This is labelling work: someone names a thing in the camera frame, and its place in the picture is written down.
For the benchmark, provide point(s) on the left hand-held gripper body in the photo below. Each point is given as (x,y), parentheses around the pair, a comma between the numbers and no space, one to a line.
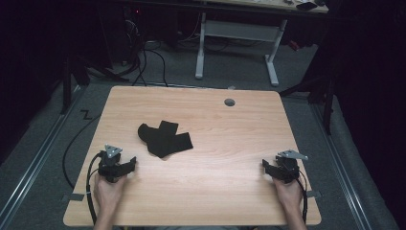
(110,166)

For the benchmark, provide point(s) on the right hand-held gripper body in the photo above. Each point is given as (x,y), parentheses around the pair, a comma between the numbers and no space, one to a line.
(288,169)

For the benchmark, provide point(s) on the black sock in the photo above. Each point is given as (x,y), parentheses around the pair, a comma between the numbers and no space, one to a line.
(168,126)
(154,140)

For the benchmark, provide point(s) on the person's right hand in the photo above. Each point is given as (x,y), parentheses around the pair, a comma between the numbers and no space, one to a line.
(290,195)

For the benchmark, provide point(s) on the person's left hand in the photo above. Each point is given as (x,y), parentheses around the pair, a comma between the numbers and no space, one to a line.
(108,193)

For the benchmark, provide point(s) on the grey tape piece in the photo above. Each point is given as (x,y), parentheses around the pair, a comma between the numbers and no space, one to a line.
(74,197)
(231,87)
(312,194)

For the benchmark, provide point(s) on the grey table grommet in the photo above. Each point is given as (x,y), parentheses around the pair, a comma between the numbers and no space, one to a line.
(229,102)

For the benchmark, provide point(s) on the black metal stand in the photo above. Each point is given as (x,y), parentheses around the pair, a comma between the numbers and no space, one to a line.
(66,86)
(328,105)

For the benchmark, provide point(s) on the small red object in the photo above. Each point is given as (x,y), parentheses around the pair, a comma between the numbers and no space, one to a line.
(294,45)

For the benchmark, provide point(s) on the white-legged desk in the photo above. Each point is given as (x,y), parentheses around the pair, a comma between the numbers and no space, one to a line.
(239,30)

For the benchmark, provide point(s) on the black device on desk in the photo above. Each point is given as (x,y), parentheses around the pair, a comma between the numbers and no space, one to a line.
(306,5)

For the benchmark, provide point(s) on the metal floor rail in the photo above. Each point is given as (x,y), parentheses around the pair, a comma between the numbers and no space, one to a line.
(35,163)
(341,166)

